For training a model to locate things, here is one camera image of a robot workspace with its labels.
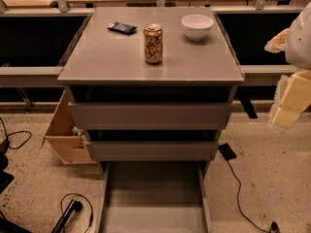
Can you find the grey top drawer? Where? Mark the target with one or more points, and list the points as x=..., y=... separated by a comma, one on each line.
x=151, y=116

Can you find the white ceramic bowl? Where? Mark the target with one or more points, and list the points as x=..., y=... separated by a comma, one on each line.
x=196, y=27

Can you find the grey drawer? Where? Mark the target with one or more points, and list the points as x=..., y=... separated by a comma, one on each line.
x=153, y=197
x=151, y=116
x=152, y=151

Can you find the black power adapter with cable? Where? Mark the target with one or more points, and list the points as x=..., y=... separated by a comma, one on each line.
x=228, y=153

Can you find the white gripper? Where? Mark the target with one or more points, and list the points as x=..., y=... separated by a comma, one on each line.
x=300, y=44

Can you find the dark blue snack packet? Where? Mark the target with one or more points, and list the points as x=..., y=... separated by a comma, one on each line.
x=122, y=28

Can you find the dark equipment at left edge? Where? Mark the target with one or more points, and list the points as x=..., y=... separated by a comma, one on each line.
x=5, y=178

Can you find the grey drawer cabinet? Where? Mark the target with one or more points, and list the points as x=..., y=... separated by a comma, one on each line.
x=110, y=67

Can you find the grey bottom drawer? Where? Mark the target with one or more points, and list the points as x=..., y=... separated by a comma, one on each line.
x=153, y=197

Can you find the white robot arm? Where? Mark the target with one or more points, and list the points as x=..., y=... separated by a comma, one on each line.
x=298, y=47

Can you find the grey middle drawer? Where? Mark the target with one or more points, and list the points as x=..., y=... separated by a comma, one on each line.
x=152, y=151

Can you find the black stand with cable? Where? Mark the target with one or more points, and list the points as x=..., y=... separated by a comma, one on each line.
x=70, y=203

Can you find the patterned drink can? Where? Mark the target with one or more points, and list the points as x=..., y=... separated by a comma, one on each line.
x=153, y=43

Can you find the open cardboard box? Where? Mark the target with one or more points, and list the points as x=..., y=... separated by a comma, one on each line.
x=62, y=134

